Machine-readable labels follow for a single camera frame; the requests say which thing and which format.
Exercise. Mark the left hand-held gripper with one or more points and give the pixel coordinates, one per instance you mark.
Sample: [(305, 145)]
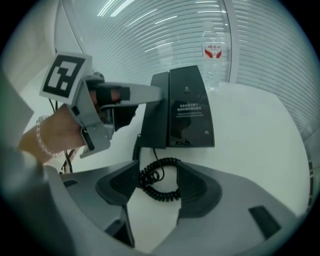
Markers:
[(75, 100)]

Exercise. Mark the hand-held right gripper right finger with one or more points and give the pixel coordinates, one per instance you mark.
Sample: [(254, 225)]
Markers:
[(200, 192)]

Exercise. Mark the person's left hand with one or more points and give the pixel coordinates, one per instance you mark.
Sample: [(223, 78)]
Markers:
[(67, 130)]

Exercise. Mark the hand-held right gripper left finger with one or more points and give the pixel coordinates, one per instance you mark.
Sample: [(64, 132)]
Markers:
[(117, 183)]

